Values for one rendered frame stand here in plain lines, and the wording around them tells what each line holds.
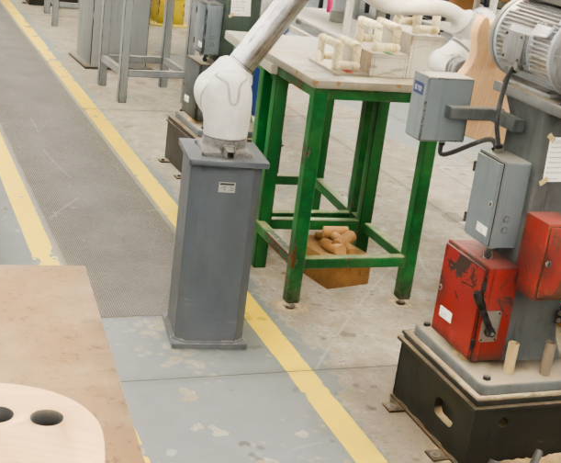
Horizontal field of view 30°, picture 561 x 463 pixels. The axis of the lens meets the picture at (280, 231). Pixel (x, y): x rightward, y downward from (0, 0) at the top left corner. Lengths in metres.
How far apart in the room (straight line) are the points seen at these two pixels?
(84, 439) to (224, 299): 2.59
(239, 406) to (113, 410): 1.95
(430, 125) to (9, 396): 2.19
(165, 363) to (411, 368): 0.84
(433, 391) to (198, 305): 0.90
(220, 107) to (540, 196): 1.11
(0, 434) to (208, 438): 2.10
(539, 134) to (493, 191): 0.21
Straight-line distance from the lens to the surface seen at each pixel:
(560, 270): 3.21
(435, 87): 3.26
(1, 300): 1.89
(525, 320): 3.38
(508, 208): 3.22
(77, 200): 5.28
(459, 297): 3.32
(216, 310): 3.80
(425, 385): 3.50
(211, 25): 5.73
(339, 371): 3.81
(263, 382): 3.66
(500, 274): 3.23
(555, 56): 3.11
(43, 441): 1.22
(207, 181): 3.62
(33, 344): 1.74
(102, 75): 7.86
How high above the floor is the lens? 1.66
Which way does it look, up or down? 19 degrees down
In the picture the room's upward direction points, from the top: 7 degrees clockwise
